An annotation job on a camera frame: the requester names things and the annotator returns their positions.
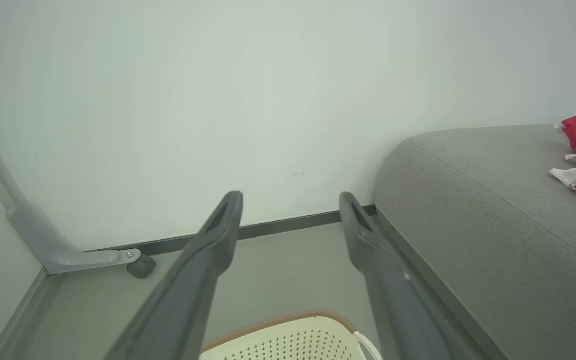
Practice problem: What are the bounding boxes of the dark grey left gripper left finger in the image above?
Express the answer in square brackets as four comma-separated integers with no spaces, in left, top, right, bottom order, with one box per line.
[104,190,244,360]

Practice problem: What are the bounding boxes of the white perforated laundry basket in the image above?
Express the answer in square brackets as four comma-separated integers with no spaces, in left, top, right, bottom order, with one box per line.
[200,309,384,360]

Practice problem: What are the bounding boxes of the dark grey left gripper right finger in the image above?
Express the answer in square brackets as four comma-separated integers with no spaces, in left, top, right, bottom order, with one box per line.
[339,192,457,360]

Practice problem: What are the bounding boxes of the grey fabric sofa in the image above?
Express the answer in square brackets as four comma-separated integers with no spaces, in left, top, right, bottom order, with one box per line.
[372,123,576,360]

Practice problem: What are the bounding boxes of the black caster wheel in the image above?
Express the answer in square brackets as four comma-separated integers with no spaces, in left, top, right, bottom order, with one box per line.
[126,253,158,280]

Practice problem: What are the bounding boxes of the grey skirting board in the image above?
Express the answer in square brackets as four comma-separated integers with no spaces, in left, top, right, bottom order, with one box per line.
[0,268,51,360]

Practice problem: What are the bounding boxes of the grey metal frame leg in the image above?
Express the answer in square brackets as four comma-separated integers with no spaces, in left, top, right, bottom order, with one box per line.
[0,102,143,275]

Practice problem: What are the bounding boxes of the black baseboard strip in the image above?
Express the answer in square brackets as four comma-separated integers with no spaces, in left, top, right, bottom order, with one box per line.
[82,204,378,257]

